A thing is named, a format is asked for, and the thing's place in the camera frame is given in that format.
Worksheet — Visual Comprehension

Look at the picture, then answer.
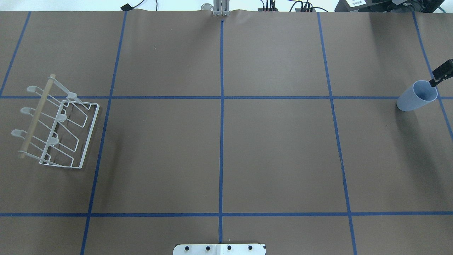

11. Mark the aluminium frame post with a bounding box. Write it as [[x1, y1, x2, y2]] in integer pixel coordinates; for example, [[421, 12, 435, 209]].
[[213, 0, 231, 16]]

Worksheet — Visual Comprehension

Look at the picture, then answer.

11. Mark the brown paper table cover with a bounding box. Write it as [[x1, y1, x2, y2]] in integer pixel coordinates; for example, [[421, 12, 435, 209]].
[[1, 10, 452, 255]]

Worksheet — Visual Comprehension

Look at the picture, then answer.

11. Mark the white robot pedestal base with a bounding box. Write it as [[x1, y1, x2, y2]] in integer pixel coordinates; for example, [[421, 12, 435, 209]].
[[173, 243, 266, 255]]

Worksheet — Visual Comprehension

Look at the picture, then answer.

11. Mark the white wire cup holder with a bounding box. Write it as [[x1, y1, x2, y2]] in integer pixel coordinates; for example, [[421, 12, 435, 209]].
[[11, 74, 101, 169]]

